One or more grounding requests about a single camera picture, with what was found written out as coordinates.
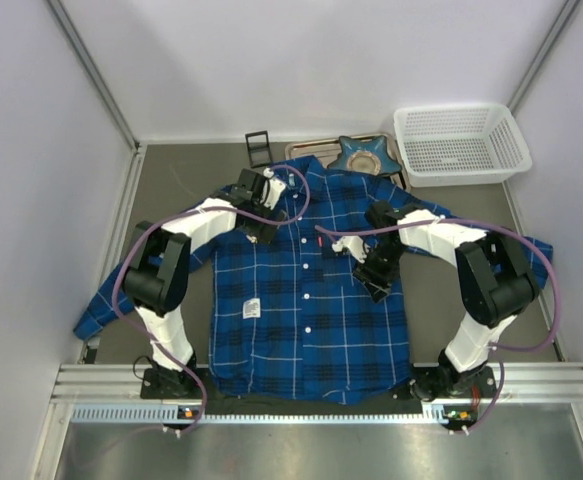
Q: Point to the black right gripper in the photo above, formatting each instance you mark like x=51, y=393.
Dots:
x=375, y=280

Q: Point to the aluminium frame rail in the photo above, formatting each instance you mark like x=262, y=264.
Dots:
x=112, y=394

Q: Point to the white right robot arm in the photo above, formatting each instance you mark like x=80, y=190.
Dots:
x=496, y=284

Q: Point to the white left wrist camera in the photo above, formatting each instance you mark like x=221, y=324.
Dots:
x=273, y=189

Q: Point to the silver metal tray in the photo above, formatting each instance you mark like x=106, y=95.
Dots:
x=326, y=151

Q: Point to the black brooch box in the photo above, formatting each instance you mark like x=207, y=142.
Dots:
x=259, y=150

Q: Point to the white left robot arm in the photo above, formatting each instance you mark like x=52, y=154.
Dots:
x=156, y=279

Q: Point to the white plastic basket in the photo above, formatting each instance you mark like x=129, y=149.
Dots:
x=460, y=144

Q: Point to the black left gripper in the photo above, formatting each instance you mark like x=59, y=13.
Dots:
x=262, y=228

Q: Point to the blue star-shaped dish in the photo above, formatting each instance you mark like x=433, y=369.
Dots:
x=366, y=155

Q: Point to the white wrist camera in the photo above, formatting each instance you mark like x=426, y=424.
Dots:
x=354, y=246
x=273, y=189

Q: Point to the blue plaid shirt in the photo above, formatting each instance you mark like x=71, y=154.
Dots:
x=289, y=319

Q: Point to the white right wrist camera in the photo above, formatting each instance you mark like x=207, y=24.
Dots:
x=354, y=246

